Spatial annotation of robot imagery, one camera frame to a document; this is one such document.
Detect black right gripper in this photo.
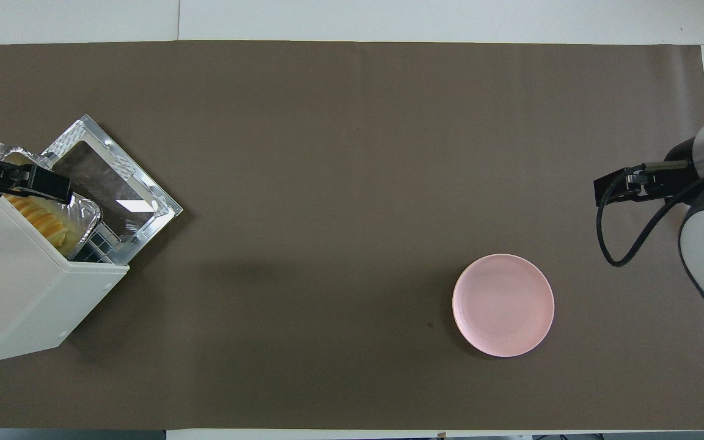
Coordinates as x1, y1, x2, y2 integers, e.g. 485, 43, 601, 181
593, 139, 698, 207

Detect yellow sliced bread loaf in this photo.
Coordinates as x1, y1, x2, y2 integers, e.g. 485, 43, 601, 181
4, 192, 70, 248

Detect aluminium foil tray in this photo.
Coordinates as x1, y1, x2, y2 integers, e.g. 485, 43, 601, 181
0, 145, 103, 257

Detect glass oven door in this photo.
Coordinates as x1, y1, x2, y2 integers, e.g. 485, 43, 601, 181
40, 114, 183, 263

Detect white toaster oven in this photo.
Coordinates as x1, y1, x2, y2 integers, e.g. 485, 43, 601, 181
0, 141, 130, 365

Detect pink round plate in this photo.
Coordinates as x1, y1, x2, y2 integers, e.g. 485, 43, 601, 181
452, 254, 555, 358

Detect brown table mat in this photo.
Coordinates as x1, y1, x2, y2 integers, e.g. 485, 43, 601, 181
0, 40, 704, 430

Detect metal oven wire rack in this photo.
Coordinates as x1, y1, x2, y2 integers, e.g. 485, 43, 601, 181
71, 221, 128, 263

